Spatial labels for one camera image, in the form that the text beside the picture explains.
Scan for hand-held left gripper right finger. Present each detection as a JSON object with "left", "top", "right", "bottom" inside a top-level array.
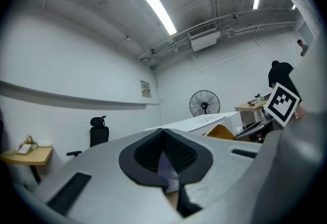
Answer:
[{"left": 162, "top": 127, "right": 214, "bottom": 218}]

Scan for black standing fan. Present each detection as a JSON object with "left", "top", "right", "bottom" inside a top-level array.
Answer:
[{"left": 189, "top": 89, "right": 221, "bottom": 118}]

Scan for white ceiling pipes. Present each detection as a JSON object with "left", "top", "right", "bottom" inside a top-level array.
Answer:
[{"left": 137, "top": 8, "right": 298, "bottom": 69}]

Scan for grey wall panel box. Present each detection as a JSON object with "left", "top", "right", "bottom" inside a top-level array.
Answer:
[{"left": 140, "top": 79, "right": 152, "bottom": 98}]

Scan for small wooden desk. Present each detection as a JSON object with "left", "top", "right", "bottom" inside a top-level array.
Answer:
[{"left": 0, "top": 145, "right": 54, "bottom": 185}]

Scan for white air conditioner unit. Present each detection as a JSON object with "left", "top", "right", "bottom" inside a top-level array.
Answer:
[{"left": 188, "top": 22, "right": 221, "bottom": 52}]

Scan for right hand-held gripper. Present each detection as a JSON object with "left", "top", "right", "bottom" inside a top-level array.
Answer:
[{"left": 234, "top": 82, "right": 301, "bottom": 143}]

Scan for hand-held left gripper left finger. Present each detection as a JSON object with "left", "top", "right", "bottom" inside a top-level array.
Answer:
[{"left": 119, "top": 127, "right": 169, "bottom": 188}]

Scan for brown cardboard box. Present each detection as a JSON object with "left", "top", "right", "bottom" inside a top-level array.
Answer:
[{"left": 204, "top": 124, "right": 236, "bottom": 141}]

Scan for small flower bunch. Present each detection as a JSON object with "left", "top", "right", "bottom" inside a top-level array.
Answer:
[{"left": 25, "top": 135, "right": 39, "bottom": 148}]

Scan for wooden desk with white legs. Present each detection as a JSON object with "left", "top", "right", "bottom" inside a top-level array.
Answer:
[{"left": 234, "top": 100, "right": 272, "bottom": 129}]

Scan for black office chair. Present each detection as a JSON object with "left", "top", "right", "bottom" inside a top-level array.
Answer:
[{"left": 66, "top": 115, "right": 110, "bottom": 158}]

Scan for white desk telephone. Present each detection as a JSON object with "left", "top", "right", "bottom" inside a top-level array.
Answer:
[{"left": 15, "top": 143, "right": 33, "bottom": 155}]

